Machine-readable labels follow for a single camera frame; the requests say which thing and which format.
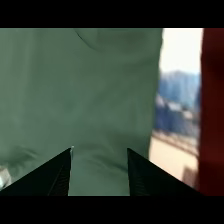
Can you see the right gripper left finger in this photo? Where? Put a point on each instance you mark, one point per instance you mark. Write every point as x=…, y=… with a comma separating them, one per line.
x=50, y=178

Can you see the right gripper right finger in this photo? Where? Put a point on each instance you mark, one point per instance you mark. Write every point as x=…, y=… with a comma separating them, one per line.
x=150, y=178

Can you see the dark green garment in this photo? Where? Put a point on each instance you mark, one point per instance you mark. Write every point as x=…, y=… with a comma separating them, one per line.
x=83, y=93

